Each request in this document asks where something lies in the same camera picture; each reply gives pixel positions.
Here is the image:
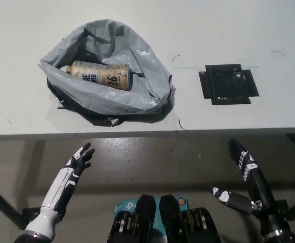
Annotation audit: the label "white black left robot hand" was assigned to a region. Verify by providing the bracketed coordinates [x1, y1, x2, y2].
[39, 142, 96, 216]

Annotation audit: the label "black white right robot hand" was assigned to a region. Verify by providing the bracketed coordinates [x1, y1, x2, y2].
[206, 137, 277, 216]

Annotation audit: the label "beige protein shake bottle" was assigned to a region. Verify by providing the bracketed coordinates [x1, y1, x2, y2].
[65, 60, 133, 92]

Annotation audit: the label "grey plastic bag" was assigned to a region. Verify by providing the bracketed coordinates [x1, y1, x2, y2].
[37, 18, 174, 116]

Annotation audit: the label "teal network device box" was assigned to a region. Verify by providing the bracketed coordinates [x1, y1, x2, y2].
[112, 196, 189, 232]

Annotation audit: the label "robot legs and feet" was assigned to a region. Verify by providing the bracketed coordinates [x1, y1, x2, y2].
[108, 194, 223, 243]

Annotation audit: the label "black tape square marker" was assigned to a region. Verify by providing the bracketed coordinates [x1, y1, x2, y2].
[198, 64, 260, 105]

